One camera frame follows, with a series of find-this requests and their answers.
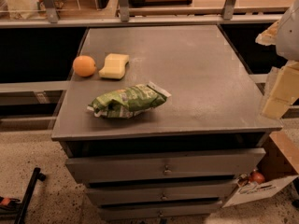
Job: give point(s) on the red onion in box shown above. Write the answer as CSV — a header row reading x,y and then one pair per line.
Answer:
x,y
257,177

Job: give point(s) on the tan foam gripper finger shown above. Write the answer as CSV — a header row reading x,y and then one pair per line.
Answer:
x,y
281,90

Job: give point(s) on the grey metal shelf rail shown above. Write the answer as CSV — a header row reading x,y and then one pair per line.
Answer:
x,y
85,13

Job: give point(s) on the black stand leg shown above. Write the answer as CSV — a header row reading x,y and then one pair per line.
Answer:
x,y
36,176

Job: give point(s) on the orange fruit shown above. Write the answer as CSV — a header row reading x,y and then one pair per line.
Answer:
x,y
84,66

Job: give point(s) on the green jalapeno chip bag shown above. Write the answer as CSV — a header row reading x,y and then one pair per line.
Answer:
x,y
128,102

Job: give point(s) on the yellow sponge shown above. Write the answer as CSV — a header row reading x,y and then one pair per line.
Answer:
x,y
114,66

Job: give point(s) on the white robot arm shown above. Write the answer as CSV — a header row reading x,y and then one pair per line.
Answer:
x,y
284,34

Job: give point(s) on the cardboard box on floor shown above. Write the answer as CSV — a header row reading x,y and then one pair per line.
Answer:
x,y
279,166

